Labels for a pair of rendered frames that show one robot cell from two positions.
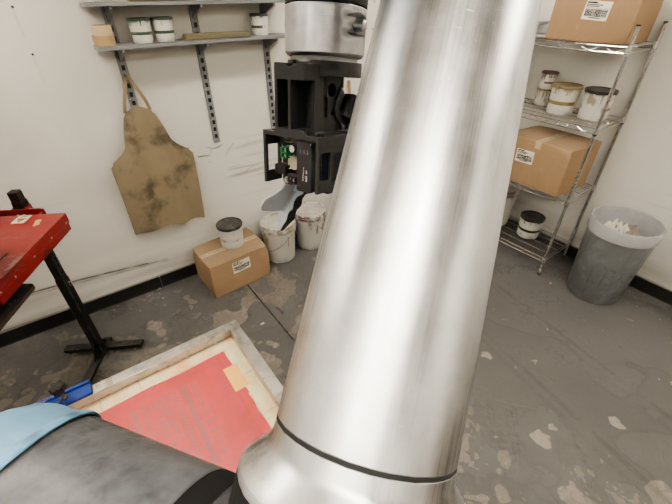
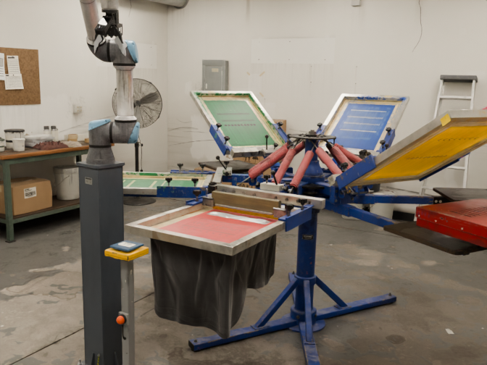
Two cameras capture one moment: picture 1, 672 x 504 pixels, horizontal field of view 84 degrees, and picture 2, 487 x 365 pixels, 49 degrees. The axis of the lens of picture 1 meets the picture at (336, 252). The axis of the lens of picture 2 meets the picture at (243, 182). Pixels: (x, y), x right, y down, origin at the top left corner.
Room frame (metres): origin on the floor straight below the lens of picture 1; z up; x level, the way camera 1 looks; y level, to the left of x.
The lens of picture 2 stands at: (2.92, -0.41, 1.66)
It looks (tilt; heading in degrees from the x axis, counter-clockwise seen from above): 11 degrees down; 157
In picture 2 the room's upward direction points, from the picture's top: 1 degrees clockwise
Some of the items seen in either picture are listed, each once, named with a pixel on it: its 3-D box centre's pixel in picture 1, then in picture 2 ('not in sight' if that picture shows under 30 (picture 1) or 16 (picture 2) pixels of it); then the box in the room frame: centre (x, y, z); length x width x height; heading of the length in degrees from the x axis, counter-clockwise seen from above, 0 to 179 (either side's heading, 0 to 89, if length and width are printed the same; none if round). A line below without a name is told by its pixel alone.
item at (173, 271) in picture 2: not in sight; (188, 283); (0.70, 0.29, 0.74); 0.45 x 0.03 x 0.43; 36
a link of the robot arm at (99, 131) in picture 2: not in sight; (101, 131); (0.00, 0.02, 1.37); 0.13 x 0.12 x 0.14; 71
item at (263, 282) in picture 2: not in sight; (253, 276); (0.73, 0.60, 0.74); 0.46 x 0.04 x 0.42; 126
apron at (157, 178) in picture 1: (153, 158); not in sight; (2.43, 1.24, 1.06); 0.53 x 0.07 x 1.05; 126
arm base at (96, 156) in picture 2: not in sight; (100, 153); (0.00, 0.01, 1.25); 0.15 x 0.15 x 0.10
